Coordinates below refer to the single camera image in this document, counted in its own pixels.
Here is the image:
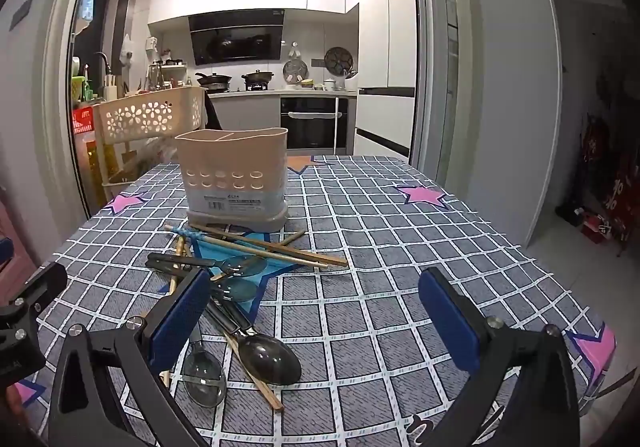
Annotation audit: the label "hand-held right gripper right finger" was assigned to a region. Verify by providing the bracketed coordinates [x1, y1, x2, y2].
[417, 267, 581, 447]

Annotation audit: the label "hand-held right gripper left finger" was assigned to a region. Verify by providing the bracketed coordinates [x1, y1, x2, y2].
[47, 267, 216, 447]

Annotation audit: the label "wooden chopstick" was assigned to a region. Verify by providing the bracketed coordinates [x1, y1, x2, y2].
[190, 223, 349, 268]
[159, 234, 187, 389]
[220, 327, 286, 412]
[210, 229, 307, 282]

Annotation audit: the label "dark handled metal spoon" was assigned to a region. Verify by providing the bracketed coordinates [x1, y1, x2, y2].
[181, 322, 228, 409]
[146, 252, 269, 279]
[207, 294, 303, 387]
[150, 261, 259, 304]

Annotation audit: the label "blue patterned chopstick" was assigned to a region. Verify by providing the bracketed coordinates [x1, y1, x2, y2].
[164, 224, 330, 270]

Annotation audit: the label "beige plastic utensil holder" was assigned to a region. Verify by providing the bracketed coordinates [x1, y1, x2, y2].
[174, 127, 292, 234]

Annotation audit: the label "grey checked star tablecloth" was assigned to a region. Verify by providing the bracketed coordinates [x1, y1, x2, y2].
[17, 154, 618, 447]

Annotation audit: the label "red plastic basket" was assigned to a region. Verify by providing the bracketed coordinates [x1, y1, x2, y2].
[72, 106, 96, 134]

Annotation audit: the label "beige perforated storage cart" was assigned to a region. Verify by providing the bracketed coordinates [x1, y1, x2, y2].
[92, 86, 207, 200]

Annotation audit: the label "black hanging cloth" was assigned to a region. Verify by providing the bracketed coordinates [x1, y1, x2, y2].
[204, 94, 227, 129]

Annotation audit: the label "red hanging decorations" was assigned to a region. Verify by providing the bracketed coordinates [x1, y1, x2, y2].
[580, 112, 640, 253]

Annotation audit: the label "black wok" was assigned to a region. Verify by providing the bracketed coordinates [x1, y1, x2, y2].
[195, 72, 233, 90]

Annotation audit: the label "black lidded cooking pot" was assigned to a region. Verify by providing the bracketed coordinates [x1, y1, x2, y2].
[241, 70, 275, 87]

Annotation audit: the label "round silver steamer rack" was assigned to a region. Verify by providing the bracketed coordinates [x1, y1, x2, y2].
[282, 58, 307, 84]

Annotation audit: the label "round dark baking tray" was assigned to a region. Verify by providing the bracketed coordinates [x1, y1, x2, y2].
[324, 47, 355, 74]

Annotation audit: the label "black range hood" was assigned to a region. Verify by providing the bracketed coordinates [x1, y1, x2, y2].
[188, 8, 286, 67]

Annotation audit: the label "white refrigerator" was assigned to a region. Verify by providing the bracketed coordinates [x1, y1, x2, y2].
[352, 0, 418, 159]

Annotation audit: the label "dark wall switch panel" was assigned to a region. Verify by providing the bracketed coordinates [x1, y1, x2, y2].
[9, 0, 35, 31]

